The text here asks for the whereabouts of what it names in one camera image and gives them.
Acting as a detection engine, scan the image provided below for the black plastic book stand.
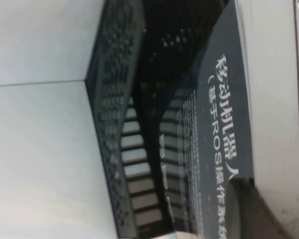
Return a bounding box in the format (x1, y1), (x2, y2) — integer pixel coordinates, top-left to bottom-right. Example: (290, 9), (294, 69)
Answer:
(86, 0), (240, 239)

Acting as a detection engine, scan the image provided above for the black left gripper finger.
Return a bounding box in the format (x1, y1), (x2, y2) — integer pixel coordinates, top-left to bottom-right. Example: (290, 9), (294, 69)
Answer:
(228, 178), (299, 239)

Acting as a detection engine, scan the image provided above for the dark colourful mobile robot book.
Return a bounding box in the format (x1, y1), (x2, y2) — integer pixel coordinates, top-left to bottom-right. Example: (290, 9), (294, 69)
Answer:
(161, 0), (299, 239)

